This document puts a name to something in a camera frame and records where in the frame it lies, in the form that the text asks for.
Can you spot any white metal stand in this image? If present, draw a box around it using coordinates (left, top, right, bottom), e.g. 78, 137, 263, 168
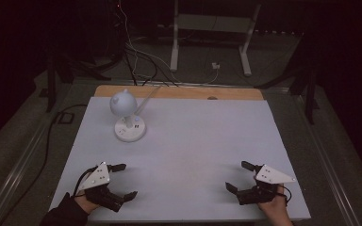
169, 0, 262, 77

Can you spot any white lamp cable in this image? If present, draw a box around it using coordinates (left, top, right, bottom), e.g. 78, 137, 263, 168
135, 85, 163, 116

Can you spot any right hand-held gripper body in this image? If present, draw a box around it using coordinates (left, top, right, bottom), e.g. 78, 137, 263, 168
236, 164, 297, 206

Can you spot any black floor cable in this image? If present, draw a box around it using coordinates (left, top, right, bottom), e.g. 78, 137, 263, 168
0, 104, 89, 225

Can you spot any black square bracket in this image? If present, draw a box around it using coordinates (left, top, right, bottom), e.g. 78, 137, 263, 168
57, 111, 75, 124

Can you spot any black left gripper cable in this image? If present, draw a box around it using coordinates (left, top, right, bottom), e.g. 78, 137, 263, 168
73, 167, 99, 198

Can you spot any person's left hand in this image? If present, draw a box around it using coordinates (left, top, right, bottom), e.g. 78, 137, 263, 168
74, 193, 101, 216

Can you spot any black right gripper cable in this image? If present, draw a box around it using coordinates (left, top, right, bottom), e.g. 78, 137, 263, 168
276, 184, 293, 206

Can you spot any metal floor rail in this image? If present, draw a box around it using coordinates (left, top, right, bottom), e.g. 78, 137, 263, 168
293, 93, 361, 226
0, 117, 56, 226

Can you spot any thin white cable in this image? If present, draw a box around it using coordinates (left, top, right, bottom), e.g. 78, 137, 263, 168
118, 0, 220, 86

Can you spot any wooden board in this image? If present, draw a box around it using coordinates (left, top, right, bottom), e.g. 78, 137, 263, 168
93, 84, 265, 102

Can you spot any black stand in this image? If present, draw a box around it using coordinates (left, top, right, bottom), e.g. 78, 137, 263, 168
39, 51, 112, 114
254, 31, 321, 125

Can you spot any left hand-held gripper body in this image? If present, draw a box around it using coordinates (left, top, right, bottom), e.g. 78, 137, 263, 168
76, 161, 126, 213

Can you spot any bundle of black cables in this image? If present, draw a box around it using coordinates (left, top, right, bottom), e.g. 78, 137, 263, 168
123, 43, 180, 88

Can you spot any white round-head desk lamp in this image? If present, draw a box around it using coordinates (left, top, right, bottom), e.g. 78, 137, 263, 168
108, 89, 147, 143

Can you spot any person's right hand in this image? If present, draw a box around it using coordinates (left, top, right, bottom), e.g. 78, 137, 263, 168
256, 184, 289, 218

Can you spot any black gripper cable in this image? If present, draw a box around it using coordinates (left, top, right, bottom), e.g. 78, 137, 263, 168
73, 167, 99, 198
276, 184, 293, 206

